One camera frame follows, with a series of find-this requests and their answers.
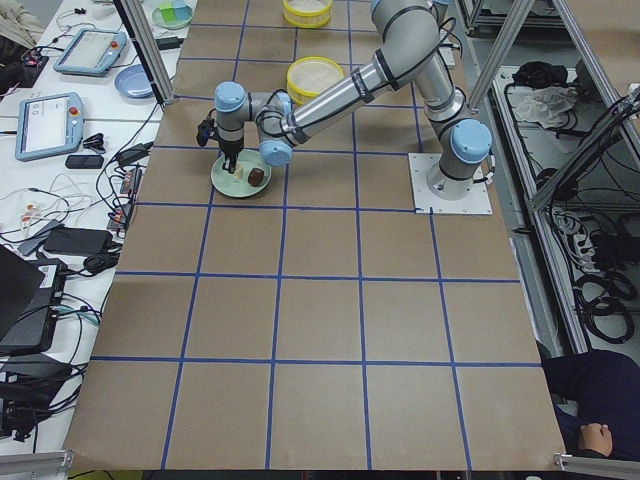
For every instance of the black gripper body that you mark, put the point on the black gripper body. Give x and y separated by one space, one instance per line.
231 147

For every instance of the yellow steamer basket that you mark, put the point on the yellow steamer basket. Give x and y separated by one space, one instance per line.
309 76
307 13

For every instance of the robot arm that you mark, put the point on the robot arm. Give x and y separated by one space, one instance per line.
409 54

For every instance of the person's hand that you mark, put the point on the person's hand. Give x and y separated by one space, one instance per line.
596 438

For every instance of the pale green plate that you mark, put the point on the pale green plate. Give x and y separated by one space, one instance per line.
224 183

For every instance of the brown round bun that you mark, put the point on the brown round bun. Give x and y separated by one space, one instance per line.
256 176

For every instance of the blue plate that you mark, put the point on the blue plate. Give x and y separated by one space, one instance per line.
132 82

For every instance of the green bowl with blocks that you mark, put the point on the green bowl with blocks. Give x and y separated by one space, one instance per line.
172 15

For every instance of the black phone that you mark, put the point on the black phone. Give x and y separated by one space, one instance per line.
84 161

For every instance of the far teach pendant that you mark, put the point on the far teach pendant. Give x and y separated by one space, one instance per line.
92 52

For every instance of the teach pendant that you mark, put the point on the teach pendant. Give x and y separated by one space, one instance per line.
92 52
49 126

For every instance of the black power adapter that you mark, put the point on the black power adapter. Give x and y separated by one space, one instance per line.
77 241

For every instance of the near teach pendant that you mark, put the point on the near teach pendant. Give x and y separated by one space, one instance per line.
49 126

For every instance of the black laptop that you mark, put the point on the black laptop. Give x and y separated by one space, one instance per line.
30 292

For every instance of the person in dark clothes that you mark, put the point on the person in dark clothes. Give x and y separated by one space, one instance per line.
605 386

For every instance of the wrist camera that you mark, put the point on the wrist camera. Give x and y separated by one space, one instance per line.
205 132

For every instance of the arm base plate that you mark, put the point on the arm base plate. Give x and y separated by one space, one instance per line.
434 193

